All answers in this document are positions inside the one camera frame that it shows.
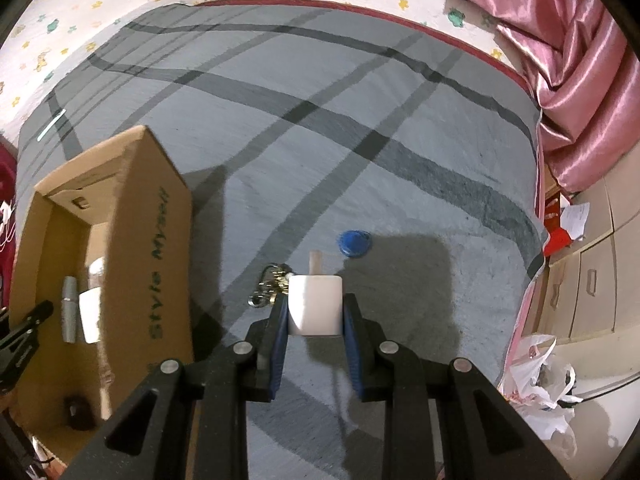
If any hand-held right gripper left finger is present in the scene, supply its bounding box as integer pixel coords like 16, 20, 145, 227
59, 302, 291, 480

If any white plastic bag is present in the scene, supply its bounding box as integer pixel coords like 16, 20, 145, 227
504, 332, 584, 461

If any metal key ring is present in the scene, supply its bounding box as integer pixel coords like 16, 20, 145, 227
248, 263, 294, 309

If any light green strip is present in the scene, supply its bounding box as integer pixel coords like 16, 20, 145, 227
38, 109, 68, 142

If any blue round cap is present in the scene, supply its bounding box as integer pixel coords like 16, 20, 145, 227
337, 229, 374, 260

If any brown cardboard box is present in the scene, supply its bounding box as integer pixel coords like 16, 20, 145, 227
10, 125, 195, 467

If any small dark object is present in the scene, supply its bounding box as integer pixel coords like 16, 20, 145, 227
63, 395, 97, 431

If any black cable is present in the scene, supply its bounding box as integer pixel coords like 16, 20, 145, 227
562, 372, 640, 403

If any white remote control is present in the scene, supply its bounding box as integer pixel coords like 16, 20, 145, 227
78, 287, 104, 345

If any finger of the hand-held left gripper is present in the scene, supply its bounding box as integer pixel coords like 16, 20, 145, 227
0, 300, 55, 397

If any beige drawer cabinet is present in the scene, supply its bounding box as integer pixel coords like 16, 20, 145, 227
520, 167, 640, 347

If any silver metal cylinder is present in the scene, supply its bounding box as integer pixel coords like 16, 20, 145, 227
60, 275, 81, 344

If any white wooden block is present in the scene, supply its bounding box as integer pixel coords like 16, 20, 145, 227
287, 274, 345, 337

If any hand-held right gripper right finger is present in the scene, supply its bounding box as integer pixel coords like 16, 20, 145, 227
342, 292, 573, 480

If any grey plaid blanket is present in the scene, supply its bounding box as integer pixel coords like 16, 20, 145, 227
15, 2, 547, 480

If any red sofa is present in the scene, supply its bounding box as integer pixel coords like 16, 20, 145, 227
0, 135, 20, 211

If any white paper sheet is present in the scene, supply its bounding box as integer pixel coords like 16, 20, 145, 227
559, 202, 591, 241

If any red packet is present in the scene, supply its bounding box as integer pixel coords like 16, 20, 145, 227
542, 227, 574, 257

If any pink satin curtain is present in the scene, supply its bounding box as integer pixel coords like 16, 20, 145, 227
442, 0, 635, 194

